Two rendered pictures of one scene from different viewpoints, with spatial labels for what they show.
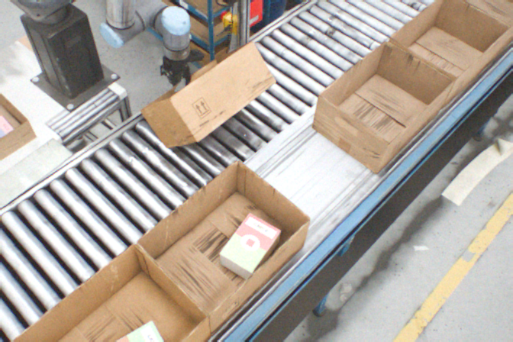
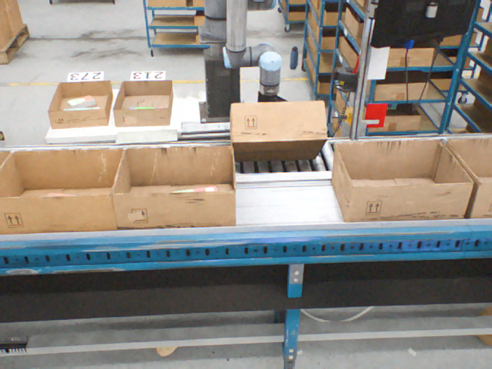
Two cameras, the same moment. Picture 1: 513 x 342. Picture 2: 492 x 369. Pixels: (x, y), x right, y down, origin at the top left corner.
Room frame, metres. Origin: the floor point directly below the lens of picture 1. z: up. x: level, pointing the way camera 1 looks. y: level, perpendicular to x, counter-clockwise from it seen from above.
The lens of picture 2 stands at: (-0.17, -1.13, 1.95)
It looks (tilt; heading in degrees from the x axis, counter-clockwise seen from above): 33 degrees down; 45
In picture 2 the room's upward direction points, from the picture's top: straight up
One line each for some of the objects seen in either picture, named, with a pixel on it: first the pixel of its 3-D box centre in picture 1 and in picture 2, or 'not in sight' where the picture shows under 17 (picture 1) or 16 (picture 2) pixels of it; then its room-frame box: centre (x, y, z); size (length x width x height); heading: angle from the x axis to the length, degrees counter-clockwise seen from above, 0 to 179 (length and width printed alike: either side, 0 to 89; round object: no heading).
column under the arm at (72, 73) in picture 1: (65, 49); (222, 83); (1.49, 0.75, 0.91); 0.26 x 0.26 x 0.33; 52
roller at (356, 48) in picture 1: (341, 40); not in sight; (1.86, -0.38, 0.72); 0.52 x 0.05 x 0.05; 49
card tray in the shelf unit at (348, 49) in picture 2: not in sight; (370, 52); (2.78, 0.67, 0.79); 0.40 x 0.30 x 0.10; 50
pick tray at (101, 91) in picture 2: not in sight; (83, 103); (0.95, 1.28, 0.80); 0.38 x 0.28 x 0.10; 54
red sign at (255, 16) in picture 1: (250, 16); (369, 116); (1.83, 0.05, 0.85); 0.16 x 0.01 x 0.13; 139
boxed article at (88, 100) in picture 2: not in sight; (81, 102); (0.97, 1.34, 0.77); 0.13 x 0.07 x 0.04; 174
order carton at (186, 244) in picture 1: (225, 243); (179, 189); (0.67, 0.07, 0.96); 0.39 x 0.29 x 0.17; 139
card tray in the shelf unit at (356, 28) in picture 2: not in sight; (373, 22); (2.78, 0.68, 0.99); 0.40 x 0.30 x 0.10; 47
